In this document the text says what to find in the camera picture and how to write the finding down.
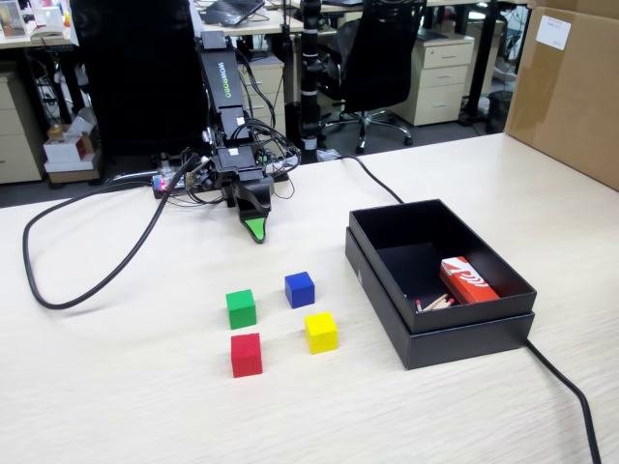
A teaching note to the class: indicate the yellow wooden cube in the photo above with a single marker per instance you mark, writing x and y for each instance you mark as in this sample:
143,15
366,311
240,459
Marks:
321,334

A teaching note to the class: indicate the black cardboard box lid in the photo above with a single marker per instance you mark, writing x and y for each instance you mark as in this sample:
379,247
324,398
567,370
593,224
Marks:
459,348

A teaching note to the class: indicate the black waste bin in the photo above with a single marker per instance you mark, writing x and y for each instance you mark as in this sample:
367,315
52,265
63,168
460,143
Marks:
499,113

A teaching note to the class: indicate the black laptop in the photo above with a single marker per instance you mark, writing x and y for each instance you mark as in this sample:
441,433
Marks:
232,9

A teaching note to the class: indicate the large brown cardboard box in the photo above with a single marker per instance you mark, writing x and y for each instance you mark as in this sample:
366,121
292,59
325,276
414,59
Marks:
570,96

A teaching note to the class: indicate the tall black chair back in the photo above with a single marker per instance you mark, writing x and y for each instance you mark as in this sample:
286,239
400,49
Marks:
140,87

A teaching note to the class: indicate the black pole with white bands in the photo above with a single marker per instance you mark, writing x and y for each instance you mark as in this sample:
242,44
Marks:
309,96

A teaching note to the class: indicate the small framed picture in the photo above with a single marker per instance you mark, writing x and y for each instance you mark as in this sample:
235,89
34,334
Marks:
12,19

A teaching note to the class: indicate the white box with red print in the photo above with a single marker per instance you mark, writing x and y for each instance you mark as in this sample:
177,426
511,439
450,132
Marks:
65,150

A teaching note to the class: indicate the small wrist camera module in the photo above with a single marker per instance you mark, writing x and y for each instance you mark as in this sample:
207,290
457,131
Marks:
200,174

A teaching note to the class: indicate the black cardboard box tray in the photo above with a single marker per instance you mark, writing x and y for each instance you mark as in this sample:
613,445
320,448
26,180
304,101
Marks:
411,227

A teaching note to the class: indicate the green wooden cube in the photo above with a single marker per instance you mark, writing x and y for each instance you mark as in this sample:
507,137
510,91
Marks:
241,311

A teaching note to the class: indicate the blue wooden cube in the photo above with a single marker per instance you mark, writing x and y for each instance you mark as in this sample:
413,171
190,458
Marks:
300,290

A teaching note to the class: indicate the orange and white matchbox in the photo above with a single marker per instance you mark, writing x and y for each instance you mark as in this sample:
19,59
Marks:
466,285

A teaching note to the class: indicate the small yellow figure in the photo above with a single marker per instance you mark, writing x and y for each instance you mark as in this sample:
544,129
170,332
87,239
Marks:
67,20

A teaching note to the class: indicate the beige three-drawer cabinet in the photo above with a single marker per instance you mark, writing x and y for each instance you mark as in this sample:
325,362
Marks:
442,77

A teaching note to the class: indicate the circuit board with red light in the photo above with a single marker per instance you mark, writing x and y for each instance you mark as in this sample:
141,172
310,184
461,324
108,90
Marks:
162,183

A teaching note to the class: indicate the beige drawer cabinet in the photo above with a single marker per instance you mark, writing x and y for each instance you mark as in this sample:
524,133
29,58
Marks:
14,145
266,96

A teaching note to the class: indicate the black WOWROBO robot arm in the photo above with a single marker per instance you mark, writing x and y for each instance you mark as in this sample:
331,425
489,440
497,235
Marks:
220,72

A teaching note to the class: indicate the red wooden cube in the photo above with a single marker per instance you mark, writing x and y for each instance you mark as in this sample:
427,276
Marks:
246,356

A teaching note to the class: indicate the black mesh office chair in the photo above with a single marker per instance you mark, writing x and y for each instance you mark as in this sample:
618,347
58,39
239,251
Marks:
377,63

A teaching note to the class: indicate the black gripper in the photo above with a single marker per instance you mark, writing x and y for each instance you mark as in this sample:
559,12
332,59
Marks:
235,159

